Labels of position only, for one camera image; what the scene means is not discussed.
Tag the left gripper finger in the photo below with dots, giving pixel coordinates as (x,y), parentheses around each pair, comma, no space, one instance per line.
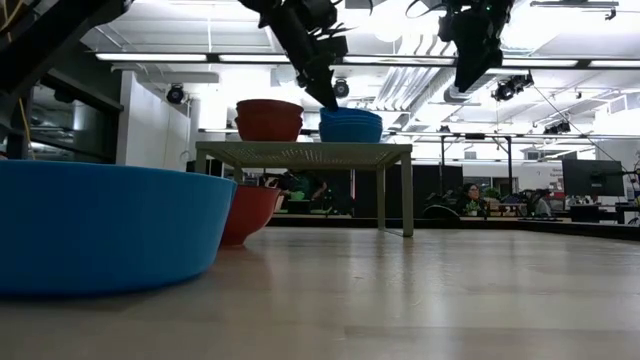
(320,80)

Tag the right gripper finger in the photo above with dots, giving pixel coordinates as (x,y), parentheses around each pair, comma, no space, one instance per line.
(475,60)

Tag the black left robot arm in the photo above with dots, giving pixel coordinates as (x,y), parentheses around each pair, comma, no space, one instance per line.
(50,40)

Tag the black round ceiling device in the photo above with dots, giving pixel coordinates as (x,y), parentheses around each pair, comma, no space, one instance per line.
(343,90)
(175,93)

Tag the black ceiling spotlight cluster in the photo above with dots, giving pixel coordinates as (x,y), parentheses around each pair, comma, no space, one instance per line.
(512,86)
(557,128)

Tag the green perforated metal shelf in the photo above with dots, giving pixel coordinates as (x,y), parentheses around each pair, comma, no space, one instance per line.
(300,155)

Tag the person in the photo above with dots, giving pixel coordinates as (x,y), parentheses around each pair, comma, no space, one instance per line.
(542,204)
(470,195)
(302,186)

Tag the black partition panel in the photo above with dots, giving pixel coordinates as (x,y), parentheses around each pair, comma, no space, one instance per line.
(435,182)

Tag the small green desk plant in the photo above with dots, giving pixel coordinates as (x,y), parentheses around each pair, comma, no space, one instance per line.
(472,208)
(492,193)

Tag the long overhead light bar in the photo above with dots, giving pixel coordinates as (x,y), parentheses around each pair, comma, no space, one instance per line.
(160,57)

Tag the black office chair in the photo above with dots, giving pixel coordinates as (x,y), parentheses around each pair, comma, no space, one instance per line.
(440,212)

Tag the black computer monitor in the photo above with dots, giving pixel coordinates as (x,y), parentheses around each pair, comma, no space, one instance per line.
(592,177)

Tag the black metal frame stand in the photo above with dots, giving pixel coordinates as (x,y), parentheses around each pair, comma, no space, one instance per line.
(475,136)

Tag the black aluminium rig frame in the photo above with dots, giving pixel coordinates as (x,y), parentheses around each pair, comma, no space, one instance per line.
(500,227)

